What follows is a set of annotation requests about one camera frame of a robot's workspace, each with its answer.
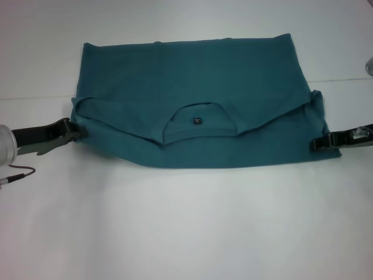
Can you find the teal t-shirt with FREE print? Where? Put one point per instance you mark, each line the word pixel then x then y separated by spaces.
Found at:
pixel 198 87

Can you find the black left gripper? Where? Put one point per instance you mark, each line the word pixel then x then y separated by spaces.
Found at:
pixel 38 138

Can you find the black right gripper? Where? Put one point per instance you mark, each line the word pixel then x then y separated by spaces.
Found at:
pixel 357 135

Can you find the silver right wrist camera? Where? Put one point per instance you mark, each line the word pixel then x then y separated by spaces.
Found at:
pixel 370 65

